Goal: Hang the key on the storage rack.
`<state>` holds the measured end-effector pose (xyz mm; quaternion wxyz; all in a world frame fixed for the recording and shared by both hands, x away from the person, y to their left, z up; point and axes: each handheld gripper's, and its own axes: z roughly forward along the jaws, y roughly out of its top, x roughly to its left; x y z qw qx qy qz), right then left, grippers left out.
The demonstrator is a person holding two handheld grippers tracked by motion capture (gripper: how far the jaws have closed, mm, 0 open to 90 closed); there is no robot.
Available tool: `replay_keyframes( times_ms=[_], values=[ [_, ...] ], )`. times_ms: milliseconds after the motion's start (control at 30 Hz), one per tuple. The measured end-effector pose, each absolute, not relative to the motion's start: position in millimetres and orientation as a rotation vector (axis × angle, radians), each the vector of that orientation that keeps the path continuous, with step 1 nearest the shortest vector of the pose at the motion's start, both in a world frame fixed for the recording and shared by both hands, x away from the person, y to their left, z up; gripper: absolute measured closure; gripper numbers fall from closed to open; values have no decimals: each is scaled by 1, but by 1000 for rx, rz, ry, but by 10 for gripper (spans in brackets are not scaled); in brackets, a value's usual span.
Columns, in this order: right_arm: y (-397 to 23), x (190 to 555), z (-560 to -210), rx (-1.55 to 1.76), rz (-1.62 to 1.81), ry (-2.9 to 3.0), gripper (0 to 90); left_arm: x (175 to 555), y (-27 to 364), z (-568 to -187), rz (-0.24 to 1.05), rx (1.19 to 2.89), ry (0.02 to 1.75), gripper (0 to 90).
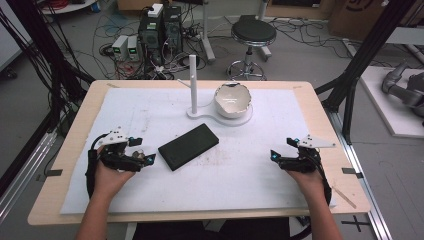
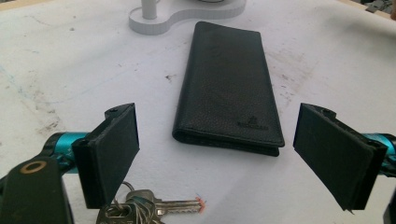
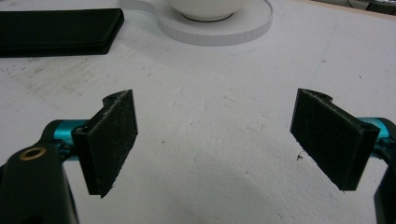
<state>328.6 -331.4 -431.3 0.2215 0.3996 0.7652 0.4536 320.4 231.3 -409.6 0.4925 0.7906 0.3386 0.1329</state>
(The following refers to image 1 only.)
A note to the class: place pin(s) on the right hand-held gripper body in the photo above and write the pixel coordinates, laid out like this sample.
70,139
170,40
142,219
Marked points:
305,159

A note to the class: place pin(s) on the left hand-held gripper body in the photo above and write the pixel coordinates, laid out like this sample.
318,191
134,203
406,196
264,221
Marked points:
118,160

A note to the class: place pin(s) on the person's left hand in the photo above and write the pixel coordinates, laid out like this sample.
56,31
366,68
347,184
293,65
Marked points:
111,181

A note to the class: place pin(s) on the person's right hand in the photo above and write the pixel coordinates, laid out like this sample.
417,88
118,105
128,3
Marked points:
308,183

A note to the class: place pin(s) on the black flat rectangular box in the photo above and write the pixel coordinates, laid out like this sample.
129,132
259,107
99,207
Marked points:
188,146

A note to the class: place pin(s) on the black tape strip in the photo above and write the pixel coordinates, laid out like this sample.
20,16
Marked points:
54,172
351,171

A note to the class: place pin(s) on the thin wooden stick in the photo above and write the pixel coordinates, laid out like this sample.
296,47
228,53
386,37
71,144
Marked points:
345,198

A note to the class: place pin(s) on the wooden table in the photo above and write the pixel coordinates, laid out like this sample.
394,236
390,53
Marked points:
66,186

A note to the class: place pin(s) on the white table mat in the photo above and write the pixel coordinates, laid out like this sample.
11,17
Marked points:
213,186

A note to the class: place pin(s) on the white eggshell-shaped bowl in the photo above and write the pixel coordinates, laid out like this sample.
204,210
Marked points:
232,100

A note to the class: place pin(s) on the black tape cross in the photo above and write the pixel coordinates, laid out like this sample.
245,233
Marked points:
356,223

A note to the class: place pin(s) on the white stand with pole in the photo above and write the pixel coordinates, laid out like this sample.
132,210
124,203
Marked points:
193,83

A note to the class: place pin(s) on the grey power supply unit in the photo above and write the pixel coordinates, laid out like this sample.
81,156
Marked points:
119,46
133,48

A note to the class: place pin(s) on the person's lap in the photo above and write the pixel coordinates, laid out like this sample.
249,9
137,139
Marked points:
213,231

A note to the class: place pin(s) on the white floor board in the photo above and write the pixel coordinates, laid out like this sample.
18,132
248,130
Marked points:
390,113

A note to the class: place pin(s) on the black computer tower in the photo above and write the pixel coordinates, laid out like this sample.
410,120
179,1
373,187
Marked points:
172,30
151,36

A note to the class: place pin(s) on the black round stool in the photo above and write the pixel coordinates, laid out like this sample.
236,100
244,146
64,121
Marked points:
253,33

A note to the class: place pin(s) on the cardboard box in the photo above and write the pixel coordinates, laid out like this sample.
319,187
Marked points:
353,16

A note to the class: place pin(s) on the aluminium rail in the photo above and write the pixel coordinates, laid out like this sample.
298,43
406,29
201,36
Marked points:
23,173
361,180

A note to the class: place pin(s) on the black metal frame post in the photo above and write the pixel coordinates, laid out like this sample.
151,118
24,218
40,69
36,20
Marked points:
363,60
43,43

